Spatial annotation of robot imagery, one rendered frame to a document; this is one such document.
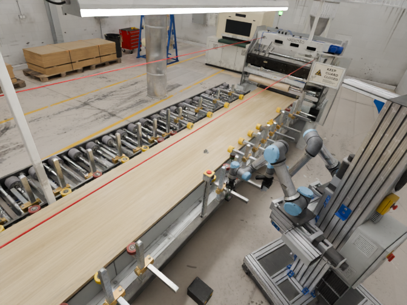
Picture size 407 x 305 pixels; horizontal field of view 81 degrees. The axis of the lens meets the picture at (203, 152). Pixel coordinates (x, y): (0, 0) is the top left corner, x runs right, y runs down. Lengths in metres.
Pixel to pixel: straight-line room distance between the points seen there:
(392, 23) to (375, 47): 0.78
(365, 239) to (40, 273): 2.07
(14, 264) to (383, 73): 10.85
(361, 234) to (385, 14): 9.29
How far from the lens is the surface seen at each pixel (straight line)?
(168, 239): 2.23
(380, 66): 10.89
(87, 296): 2.01
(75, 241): 2.00
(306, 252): 2.00
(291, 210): 1.86
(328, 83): 4.48
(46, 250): 2.02
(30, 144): 2.00
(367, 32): 10.70
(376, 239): 1.96
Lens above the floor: 2.45
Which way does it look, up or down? 35 degrees down
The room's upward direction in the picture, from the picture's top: 7 degrees clockwise
